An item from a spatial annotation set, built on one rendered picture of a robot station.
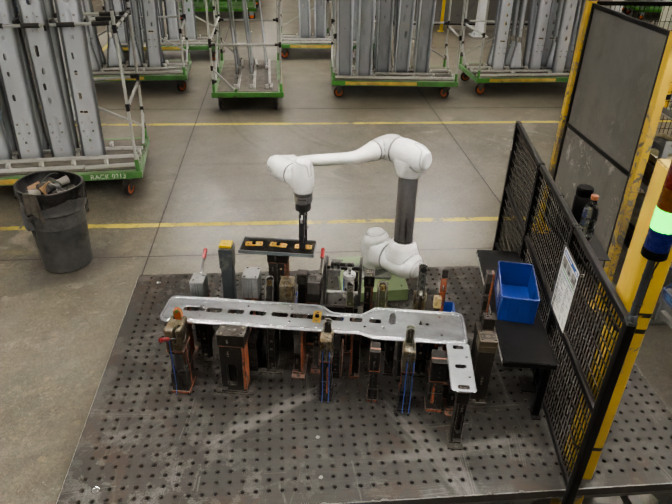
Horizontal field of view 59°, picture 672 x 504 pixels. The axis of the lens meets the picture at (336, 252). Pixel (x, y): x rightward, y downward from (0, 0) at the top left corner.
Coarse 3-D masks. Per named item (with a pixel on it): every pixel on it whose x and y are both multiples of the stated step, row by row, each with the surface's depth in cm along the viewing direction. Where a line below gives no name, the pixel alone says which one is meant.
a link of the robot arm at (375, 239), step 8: (368, 232) 330; (376, 232) 329; (384, 232) 330; (368, 240) 328; (376, 240) 326; (384, 240) 328; (368, 248) 329; (376, 248) 326; (368, 256) 332; (376, 256) 327; (368, 264) 335; (376, 264) 331
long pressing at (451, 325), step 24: (168, 312) 270; (192, 312) 270; (216, 312) 270; (288, 312) 272; (312, 312) 272; (336, 312) 272; (384, 312) 273; (408, 312) 274; (432, 312) 274; (456, 312) 274; (384, 336) 259; (432, 336) 259; (456, 336) 260
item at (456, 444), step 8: (456, 392) 234; (464, 392) 232; (456, 400) 234; (464, 400) 234; (456, 408) 237; (464, 408) 236; (456, 416) 239; (464, 416) 239; (456, 424) 241; (448, 432) 251; (456, 432) 244; (448, 440) 247; (456, 440) 247; (448, 448) 244; (456, 448) 244
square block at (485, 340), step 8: (480, 336) 251; (488, 336) 251; (496, 336) 251; (480, 344) 249; (488, 344) 248; (496, 344) 248; (480, 352) 251; (488, 352) 250; (496, 352) 250; (480, 360) 253; (488, 360) 253; (480, 368) 256; (488, 368) 255; (480, 376) 258; (488, 376) 258; (480, 384) 260; (488, 384) 260; (472, 392) 263; (480, 392) 263; (472, 400) 266; (480, 400) 266
